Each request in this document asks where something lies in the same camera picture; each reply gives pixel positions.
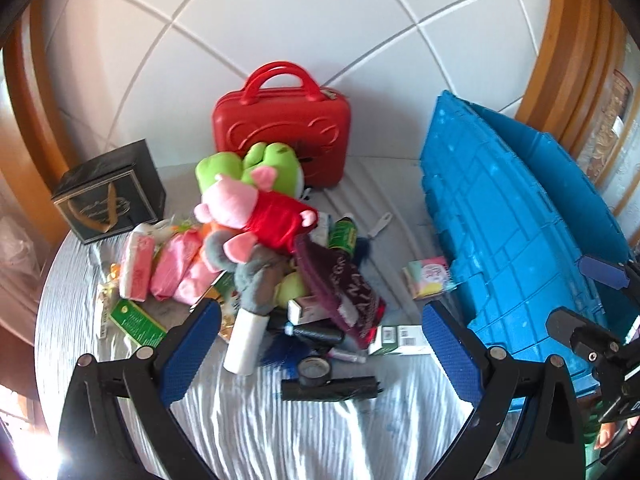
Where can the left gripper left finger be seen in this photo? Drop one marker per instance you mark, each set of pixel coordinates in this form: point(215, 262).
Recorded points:
point(93, 433)

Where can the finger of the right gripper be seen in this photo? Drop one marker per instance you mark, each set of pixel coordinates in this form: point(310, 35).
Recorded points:
point(612, 275)

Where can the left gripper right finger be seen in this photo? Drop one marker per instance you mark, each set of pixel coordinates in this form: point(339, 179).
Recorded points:
point(546, 441)

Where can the black garbage bag roll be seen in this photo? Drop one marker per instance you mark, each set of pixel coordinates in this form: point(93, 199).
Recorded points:
point(280, 324)

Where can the blue plastic crate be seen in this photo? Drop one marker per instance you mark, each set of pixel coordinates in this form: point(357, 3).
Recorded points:
point(513, 214)

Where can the green card box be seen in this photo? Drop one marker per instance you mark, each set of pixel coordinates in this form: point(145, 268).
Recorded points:
point(134, 322)

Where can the yellow candy wrapper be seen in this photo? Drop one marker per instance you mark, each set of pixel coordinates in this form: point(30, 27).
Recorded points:
point(106, 298)

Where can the white bag roll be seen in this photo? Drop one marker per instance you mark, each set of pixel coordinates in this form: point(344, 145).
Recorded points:
point(244, 343)

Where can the green white medicine box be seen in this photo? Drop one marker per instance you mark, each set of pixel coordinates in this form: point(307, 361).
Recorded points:
point(400, 340)

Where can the red white tissue pack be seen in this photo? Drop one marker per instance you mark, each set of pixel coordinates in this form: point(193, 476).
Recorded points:
point(136, 264)

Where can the pastel tissue pack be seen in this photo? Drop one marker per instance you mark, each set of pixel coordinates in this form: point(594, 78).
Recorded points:
point(428, 278)

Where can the pink soft pouch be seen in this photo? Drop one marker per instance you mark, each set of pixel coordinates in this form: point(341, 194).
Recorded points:
point(195, 282)

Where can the orange green snack packet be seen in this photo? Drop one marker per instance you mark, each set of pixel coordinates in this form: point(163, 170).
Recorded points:
point(228, 299)

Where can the white ointment tube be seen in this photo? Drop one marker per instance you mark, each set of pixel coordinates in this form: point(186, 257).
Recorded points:
point(346, 356)

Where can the black flat bar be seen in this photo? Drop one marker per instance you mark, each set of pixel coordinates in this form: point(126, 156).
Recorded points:
point(336, 390)

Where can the blue feather duster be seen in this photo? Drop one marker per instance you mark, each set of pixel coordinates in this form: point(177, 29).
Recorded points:
point(284, 353)

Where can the pink wipes pack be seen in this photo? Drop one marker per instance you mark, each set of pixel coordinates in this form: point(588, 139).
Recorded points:
point(173, 262)

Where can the grey mouse plush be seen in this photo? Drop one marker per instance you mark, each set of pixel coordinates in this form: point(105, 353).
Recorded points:
point(256, 280)

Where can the black tape roll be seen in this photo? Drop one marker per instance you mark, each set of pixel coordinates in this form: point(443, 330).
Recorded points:
point(314, 371)

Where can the white plastic clip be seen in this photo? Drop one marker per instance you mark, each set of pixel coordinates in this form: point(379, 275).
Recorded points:
point(380, 225)

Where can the small green plush ball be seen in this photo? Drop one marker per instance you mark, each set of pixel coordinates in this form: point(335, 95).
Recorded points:
point(291, 287)

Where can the black gift bag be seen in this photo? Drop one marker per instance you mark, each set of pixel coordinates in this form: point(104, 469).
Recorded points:
point(111, 194)

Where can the maroon knit beanie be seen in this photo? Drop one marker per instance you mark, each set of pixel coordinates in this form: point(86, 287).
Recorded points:
point(341, 290)

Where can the pink pig plush red shirt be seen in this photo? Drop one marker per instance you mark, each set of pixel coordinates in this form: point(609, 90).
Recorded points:
point(258, 216)

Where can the green frog plush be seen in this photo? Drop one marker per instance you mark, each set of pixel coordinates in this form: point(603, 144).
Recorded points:
point(273, 162)

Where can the red hard-shell case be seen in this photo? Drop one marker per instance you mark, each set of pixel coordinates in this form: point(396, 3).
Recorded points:
point(281, 102)

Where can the wooden door frame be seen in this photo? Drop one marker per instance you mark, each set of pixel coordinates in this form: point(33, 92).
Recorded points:
point(582, 47)

